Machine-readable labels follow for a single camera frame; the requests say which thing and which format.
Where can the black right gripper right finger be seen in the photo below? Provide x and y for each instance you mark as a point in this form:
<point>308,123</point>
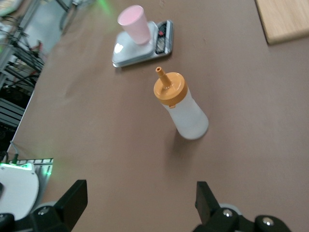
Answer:
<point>207,207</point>

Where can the clear sauce bottle orange cap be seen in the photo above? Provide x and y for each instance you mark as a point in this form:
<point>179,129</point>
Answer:
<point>186,113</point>

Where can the pink plastic cup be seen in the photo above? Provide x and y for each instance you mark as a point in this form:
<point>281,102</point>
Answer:
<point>136,24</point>

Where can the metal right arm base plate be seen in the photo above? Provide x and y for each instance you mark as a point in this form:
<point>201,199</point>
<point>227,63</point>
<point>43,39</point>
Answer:
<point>42,169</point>

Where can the silver digital kitchen scale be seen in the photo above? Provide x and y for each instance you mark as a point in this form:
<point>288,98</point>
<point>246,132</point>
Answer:
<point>135,52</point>

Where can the brown table cover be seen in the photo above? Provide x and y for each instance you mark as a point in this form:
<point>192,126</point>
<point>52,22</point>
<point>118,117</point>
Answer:
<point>108,120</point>

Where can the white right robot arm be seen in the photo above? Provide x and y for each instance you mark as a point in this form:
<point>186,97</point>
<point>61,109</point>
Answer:
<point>17,188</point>

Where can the metal shelf frame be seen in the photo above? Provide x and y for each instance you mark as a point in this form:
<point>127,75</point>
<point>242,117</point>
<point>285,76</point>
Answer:
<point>17,60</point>

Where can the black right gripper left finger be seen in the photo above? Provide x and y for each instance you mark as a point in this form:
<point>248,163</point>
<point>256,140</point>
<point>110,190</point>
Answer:
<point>72,205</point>

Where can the wooden cutting board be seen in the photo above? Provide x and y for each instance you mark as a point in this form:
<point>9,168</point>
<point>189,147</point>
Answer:
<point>287,19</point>

